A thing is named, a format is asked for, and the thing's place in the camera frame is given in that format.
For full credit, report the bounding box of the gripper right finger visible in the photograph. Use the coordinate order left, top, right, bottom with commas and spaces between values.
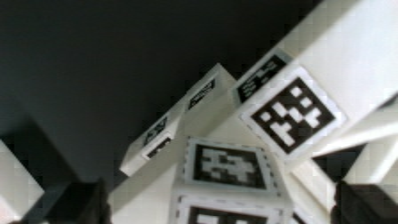
330, 181, 398, 224

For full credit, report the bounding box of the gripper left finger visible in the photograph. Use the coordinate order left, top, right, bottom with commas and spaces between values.
22, 180, 111, 224

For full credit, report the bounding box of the white tagged cube nut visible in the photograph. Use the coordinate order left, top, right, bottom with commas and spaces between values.
166, 137, 292, 224

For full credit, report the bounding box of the white chair back part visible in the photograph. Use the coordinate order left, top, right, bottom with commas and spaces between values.
104, 0, 398, 224

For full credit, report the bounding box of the white chair leg block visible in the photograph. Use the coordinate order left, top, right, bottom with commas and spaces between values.
120, 64, 235, 176

